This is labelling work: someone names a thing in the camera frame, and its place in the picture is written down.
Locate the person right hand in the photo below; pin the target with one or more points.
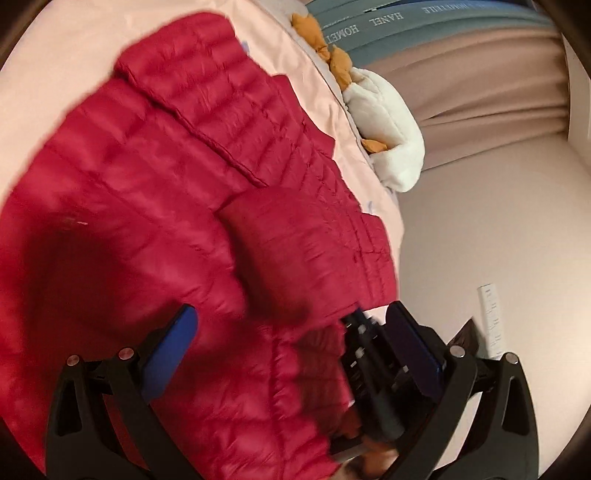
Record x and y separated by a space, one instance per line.
372 464

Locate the blue grey lettered curtain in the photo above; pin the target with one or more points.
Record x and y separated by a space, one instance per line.
370 31

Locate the white goose plush toy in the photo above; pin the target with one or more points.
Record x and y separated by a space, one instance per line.
389 132

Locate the beige curtain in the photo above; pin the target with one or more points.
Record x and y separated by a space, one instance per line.
481 90

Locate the red down jacket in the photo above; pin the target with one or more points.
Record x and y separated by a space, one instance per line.
256 396

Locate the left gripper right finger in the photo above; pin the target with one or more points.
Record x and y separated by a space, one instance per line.
463 417

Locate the pink deer print duvet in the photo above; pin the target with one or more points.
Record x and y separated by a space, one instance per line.
69 69

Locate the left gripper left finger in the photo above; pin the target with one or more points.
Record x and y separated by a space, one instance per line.
101 424

